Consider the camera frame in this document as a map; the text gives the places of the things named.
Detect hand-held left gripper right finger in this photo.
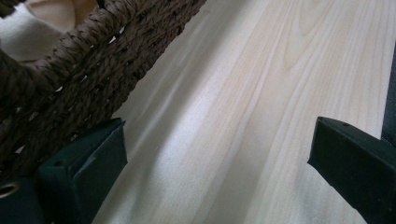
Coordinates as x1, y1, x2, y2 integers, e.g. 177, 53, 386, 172
307, 116, 396, 224

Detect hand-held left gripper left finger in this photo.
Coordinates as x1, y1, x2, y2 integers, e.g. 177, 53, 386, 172
37, 117, 129, 224

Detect brown woven basket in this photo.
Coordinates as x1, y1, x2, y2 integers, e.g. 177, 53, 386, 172
0, 0, 207, 181

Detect cream cloth basket liner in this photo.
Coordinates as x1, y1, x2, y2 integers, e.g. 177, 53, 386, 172
0, 0, 99, 63

